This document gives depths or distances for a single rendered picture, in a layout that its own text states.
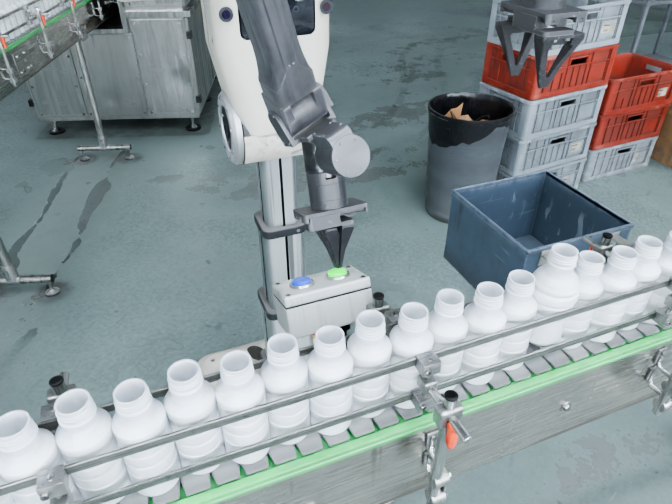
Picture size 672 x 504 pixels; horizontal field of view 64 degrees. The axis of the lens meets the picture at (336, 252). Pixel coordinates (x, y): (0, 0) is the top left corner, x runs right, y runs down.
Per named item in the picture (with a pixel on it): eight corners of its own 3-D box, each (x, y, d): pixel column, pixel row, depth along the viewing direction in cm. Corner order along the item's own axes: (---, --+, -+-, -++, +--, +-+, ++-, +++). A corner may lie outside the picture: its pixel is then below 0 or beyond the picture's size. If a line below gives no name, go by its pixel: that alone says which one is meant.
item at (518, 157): (513, 178, 305) (521, 142, 293) (467, 152, 335) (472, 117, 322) (588, 157, 329) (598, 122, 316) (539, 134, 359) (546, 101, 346)
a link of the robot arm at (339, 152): (311, 82, 79) (264, 114, 77) (346, 75, 69) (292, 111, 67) (349, 151, 84) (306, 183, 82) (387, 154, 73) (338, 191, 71)
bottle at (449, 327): (464, 389, 80) (482, 305, 71) (429, 400, 79) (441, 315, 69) (444, 361, 85) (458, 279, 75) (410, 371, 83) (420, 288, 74)
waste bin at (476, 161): (442, 237, 296) (457, 126, 259) (404, 200, 330) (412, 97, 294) (510, 221, 310) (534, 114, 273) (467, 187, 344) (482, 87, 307)
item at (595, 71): (531, 102, 280) (540, 58, 268) (478, 80, 310) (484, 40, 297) (610, 84, 304) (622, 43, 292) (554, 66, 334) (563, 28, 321)
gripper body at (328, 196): (369, 214, 81) (364, 165, 79) (306, 228, 78) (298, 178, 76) (353, 208, 87) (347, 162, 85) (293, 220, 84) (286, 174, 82)
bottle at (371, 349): (391, 393, 80) (399, 309, 70) (381, 425, 75) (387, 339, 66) (352, 383, 81) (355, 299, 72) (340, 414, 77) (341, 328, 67)
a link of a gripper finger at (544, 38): (539, 75, 79) (553, 6, 73) (573, 89, 73) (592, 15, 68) (500, 80, 77) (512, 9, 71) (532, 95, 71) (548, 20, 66)
